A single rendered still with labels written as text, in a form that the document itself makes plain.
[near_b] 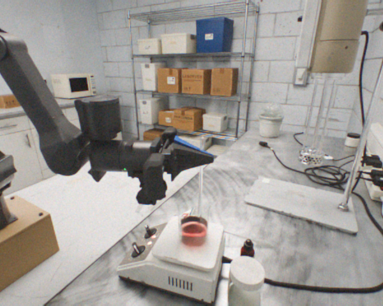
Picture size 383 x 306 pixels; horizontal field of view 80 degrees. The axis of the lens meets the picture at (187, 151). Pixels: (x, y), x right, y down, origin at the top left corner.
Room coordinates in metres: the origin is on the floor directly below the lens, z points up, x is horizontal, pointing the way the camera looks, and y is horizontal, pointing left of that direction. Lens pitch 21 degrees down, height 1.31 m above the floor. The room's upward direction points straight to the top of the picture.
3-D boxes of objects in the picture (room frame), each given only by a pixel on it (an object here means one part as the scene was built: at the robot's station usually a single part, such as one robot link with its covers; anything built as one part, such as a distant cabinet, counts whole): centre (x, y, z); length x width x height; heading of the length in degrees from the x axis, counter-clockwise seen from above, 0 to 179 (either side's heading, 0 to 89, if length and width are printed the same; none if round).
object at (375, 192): (0.79, -0.72, 0.92); 0.40 x 0.06 x 0.04; 151
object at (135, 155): (0.37, 0.07, 1.16); 0.19 x 0.08 x 0.06; 176
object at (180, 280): (0.37, 0.02, 0.94); 0.22 x 0.13 x 0.08; 72
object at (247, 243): (0.37, -0.13, 0.93); 0.03 x 0.03 x 0.07
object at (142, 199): (0.37, 0.07, 1.11); 0.07 x 0.06 x 0.07; 179
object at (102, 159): (0.37, 0.14, 1.16); 0.07 x 0.06 x 0.09; 86
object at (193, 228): (0.36, -0.01, 1.03); 0.07 x 0.06 x 0.08; 159
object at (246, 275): (0.29, -0.10, 0.94); 0.06 x 0.06 x 0.08
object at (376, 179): (0.66, -0.63, 0.95); 0.07 x 0.04 x 0.02; 61
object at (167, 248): (0.36, -0.01, 0.98); 0.12 x 0.12 x 0.01; 72
